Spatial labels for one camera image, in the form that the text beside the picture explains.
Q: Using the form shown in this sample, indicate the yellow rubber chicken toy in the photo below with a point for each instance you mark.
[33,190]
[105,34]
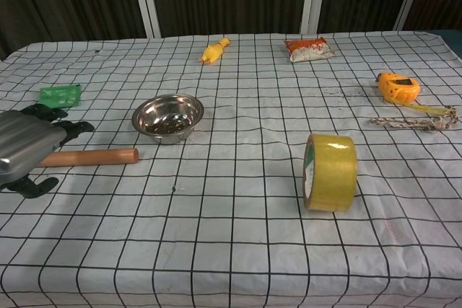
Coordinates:
[213,52]

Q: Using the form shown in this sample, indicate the wooden rod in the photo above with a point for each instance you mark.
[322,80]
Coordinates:
[94,157]

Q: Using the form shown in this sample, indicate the orange white snack bag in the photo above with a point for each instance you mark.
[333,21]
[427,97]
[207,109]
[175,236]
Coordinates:
[310,49]

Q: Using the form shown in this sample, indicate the green packet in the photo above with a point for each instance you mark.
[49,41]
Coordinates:
[59,95]

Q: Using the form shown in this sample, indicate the yellow packing tape roll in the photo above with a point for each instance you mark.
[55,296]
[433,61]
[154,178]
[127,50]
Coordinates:
[334,174]

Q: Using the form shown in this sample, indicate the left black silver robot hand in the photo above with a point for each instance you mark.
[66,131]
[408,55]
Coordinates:
[25,138]

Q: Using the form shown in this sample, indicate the orange tape measure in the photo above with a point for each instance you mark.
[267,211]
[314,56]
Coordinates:
[397,88]

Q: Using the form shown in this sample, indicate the round metal bowl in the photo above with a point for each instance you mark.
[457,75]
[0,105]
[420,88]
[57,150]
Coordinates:
[160,109]

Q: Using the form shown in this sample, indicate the white black checked tablecloth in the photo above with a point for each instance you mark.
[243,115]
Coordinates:
[231,243]

